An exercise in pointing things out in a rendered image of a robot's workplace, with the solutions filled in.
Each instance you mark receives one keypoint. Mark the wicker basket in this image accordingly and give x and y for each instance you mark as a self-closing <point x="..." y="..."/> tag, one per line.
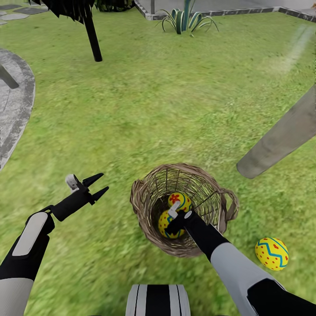
<point x="145" y="208"/>

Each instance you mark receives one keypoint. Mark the easter egg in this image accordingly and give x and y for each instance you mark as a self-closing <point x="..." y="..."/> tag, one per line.
<point x="163" y="221"/>
<point x="272" y="252"/>
<point x="185" y="199"/>

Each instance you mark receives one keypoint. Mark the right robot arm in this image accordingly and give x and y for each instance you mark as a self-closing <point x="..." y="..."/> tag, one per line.
<point x="254" y="291"/>

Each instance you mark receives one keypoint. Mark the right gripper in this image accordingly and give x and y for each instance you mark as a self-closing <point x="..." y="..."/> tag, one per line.
<point x="173" y="226"/>

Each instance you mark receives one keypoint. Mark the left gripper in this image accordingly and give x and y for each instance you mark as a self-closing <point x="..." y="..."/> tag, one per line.
<point x="82" y="196"/>

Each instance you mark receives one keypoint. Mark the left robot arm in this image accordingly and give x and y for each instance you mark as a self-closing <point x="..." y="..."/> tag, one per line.
<point x="19" y="268"/>

